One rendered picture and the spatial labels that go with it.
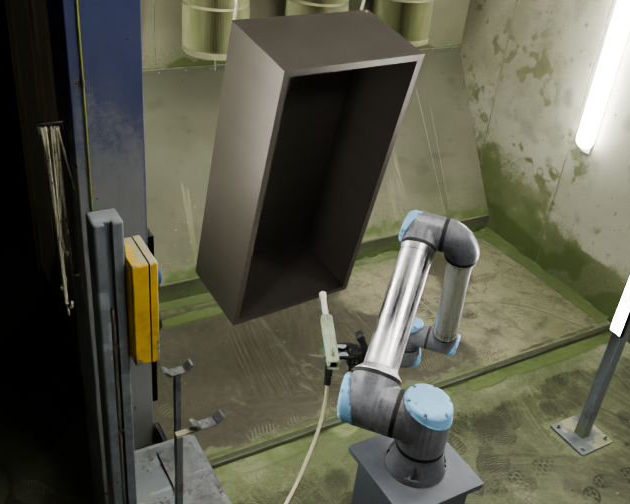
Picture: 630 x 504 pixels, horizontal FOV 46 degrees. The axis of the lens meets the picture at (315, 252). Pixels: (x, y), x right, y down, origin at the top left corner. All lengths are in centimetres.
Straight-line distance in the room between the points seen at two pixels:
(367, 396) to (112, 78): 114
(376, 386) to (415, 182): 255
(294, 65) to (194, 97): 168
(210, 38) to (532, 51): 190
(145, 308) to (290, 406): 189
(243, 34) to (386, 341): 112
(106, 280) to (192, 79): 264
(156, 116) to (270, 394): 156
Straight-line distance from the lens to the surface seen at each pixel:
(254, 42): 252
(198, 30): 369
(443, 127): 481
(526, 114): 461
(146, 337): 161
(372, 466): 237
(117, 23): 187
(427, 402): 221
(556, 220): 455
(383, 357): 227
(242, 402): 338
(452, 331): 278
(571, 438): 364
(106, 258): 151
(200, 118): 404
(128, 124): 195
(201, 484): 207
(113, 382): 170
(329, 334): 291
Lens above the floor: 237
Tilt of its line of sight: 31 degrees down
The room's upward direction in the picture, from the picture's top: 6 degrees clockwise
